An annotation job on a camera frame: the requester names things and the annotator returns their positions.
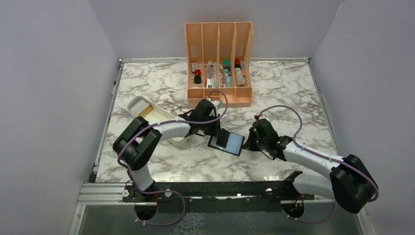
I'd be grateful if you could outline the black round item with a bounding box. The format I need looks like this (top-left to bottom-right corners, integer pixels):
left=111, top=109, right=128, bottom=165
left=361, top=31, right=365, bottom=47
left=193, top=75, right=202, bottom=84

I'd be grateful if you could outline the gold credit card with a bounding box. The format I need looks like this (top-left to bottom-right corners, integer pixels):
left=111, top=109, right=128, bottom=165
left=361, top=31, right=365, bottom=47
left=138, top=105, right=153, bottom=118

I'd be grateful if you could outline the green cap item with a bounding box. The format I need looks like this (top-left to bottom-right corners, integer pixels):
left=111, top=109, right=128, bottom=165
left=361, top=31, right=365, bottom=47
left=222, top=60, right=231, bottom=67

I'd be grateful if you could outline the white plastic tray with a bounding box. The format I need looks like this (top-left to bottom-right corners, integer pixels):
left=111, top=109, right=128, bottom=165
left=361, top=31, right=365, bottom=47
left=126, top=95, right=186, bottom=148

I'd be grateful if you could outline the red cap bottle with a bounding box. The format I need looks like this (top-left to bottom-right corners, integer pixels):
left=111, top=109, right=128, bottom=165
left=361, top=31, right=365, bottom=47
left=234, top=58, right=241, bottom=68

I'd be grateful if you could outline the red ball item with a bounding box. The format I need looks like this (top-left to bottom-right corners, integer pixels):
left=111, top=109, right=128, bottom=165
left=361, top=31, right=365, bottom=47
left=194, top=69, right=201, bottom=76

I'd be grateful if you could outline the black leather card holder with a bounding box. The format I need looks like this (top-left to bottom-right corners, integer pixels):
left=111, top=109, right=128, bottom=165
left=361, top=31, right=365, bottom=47
left=207, top=132, right=245, bottom=156

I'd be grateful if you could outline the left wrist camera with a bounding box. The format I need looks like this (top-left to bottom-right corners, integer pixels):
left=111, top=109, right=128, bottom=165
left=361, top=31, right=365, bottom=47
left=211, top=100, right=225, bottom=116

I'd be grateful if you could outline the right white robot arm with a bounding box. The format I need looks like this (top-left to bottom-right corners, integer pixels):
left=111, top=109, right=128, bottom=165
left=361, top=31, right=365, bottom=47
left=243, top=118, right=378, bottom=213

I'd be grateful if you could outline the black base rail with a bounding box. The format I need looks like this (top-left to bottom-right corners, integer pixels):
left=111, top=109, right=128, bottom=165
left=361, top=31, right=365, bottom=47
left=122, top=181, right=314, bottom=213

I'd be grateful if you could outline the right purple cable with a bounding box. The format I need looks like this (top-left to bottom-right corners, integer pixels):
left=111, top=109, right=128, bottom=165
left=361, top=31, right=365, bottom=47
left=256, top=104, right=379, bottom=225

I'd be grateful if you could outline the orange desk organizer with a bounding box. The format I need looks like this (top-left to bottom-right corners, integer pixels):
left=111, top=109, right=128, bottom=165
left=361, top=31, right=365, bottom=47
left=184, top=22, right=253, bottom=108

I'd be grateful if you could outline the grey stapler box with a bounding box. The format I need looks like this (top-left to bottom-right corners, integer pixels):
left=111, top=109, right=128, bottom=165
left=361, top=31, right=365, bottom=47
left=234, top=67, right=246, bottom=87

